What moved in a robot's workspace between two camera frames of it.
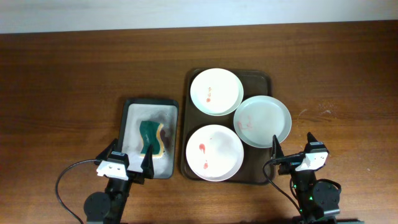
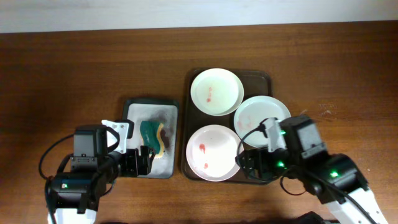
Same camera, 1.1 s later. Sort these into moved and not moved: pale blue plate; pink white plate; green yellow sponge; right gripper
Moved: right gripper
Not moved: green yellow sponge; pink white plate; pale blue plate
